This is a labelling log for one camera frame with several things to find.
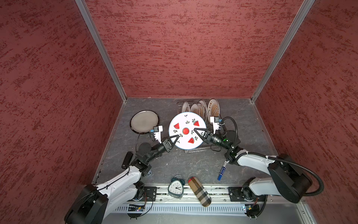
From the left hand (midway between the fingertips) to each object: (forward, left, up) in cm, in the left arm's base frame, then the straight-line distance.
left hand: (180, 139), depth 74 cm
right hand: (+3, -7, +3) cm, 8 cm away
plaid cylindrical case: (-25, -13, -17) cm, 33 cm away
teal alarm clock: (-20, +2, -15) cm, 26 cm away
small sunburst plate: (+31, -10, -9) cm, 33 cm away
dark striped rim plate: (+24, +30, -19) cm, 42 cm away
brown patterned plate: (+30, -24, -9) cm, 40 cm away
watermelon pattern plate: (+5, -2, +6) cm, 8 cm away
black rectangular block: (-4, +33, -18) cm, 38 cm away
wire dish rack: (+36, +1, -12) cm, 38 cm away
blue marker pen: (-10, -26, -18) cm, 33 cm away
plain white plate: (+24, +29, -18) cm, 42 cm away
